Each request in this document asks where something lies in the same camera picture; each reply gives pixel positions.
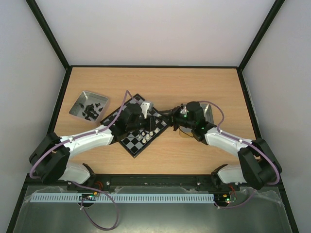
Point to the pile of black chess pieces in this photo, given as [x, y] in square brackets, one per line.
[91, 112]

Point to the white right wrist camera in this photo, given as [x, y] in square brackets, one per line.
[183, 109]

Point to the black and white chessboard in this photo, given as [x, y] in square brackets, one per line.
[131, 144]

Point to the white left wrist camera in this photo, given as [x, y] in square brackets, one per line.
[146, 106]

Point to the light blue slotted cable duct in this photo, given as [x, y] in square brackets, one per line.
[121, 198]

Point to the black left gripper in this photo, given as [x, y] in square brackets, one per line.
[151, 125]

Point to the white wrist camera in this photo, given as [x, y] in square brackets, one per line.
[183, 109]
[146, 106]

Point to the gold-rimmed metal tin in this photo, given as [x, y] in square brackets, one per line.
[207, 109]

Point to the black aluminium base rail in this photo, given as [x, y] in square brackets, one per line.
[210, 183]

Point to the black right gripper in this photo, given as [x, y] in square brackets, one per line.
[175, 118]

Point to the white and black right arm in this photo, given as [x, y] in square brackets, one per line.
[257, 166]

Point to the silver metal tin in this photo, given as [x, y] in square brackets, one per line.
[87, 98]

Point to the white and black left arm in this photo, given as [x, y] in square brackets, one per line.
[50, 160]

